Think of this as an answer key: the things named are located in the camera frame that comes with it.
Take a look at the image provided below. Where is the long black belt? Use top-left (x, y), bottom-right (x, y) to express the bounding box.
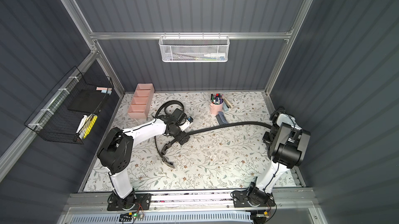
top-left (160, 120), bottom-right (273, 159)

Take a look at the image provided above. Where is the black belt with end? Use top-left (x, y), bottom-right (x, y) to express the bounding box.
top-left (154, 100), bottom-right (187, 169)

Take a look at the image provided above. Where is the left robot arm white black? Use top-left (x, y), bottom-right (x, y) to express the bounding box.
top-left (97, 109), bottom-right (193, 200)

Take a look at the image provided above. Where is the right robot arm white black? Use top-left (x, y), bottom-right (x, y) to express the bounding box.
top-left (247, 106), bottom-right (311, 206)

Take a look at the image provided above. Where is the pink compartment storage box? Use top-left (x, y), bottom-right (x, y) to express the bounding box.
top-left (127, 83), bottom-right (154, 119)

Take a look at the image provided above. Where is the pink pen cup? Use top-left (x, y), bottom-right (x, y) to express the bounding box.
top-left (209, 93), bottom-right (224, 115)

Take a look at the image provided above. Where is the grey blue stapler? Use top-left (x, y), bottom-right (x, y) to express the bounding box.
top-left (216, 111), bottom-right (228, 125)

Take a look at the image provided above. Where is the yellow marker in basket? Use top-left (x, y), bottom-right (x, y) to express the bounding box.
top-left (80, 115), bottom-right (98, 139)

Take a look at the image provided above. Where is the white perforated front panel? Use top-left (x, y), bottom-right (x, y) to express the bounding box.
top-left (69, 211), bottom-right (253, 224)

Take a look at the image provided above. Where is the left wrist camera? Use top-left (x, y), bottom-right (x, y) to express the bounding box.
top-left (179, 117), bottom-right (193, 131)

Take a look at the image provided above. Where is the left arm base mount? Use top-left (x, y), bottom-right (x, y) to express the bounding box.
top-left (107, 192), bottom-right (152, 211)

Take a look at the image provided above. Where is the white wire mesh basket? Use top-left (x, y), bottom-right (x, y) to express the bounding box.
top-left (159, 37), bottom-right (230, 63)

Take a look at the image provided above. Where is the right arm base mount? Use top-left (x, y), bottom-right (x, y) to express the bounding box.
top-left (230, 190), bottom-right (276, 208)

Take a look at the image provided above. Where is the black wire wall basket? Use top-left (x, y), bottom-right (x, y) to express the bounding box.
top-left (25, 68), bottom-right (114, 144)

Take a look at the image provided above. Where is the aluminium front rail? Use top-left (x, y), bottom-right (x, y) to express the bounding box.
top-left (62, 187), bottom-right (320, 214)

